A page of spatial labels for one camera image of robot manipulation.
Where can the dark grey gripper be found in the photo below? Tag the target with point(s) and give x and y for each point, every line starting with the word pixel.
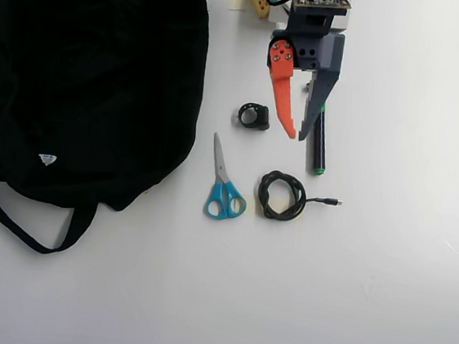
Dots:
pixel 310 56

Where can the green capped black marker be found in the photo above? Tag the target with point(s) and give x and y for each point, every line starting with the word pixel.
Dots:
pixel 318 148

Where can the black fabric bag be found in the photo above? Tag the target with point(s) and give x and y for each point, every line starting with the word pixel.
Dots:
pixel 91 83

